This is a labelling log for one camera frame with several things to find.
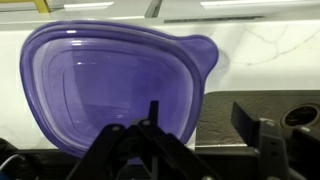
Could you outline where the purple lunch box lid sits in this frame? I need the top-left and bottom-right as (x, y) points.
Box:
(19, 20), (220, 158)

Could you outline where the gold cabinet handle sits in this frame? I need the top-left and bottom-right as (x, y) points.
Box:
(0, 0), (52, 14)

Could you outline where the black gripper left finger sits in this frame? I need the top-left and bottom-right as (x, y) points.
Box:
(66, 100), (221, 180)

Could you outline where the black drying tray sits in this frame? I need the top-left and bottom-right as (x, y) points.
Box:
(0, 138), (258, 180)

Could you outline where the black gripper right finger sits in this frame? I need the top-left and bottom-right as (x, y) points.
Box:
(231, 101), (320, 180)

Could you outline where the round sink drain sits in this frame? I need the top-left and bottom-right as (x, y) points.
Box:
(280, 103), (320, 130)

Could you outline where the white drawer base cabinet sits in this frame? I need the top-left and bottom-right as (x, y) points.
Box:
(0, 0), (158, 24)

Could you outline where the white sink base cabinet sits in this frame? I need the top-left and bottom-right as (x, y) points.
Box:
(154, 0), (320, 25)

